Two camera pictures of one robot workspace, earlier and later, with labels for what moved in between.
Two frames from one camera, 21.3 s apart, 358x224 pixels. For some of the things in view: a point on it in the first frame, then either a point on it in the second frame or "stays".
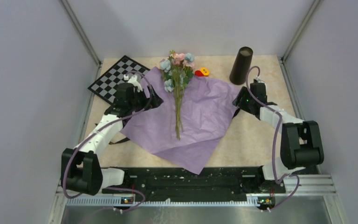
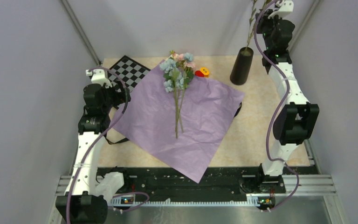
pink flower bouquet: x=177 y=70 stays
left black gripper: x=155 y=101 → x=120 y=97
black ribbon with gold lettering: x=236 y=114 stays
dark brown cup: x=239 y=71 stays
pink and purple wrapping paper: x=184 y=128 stays
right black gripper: x=239 y=101 → x=263 y=19
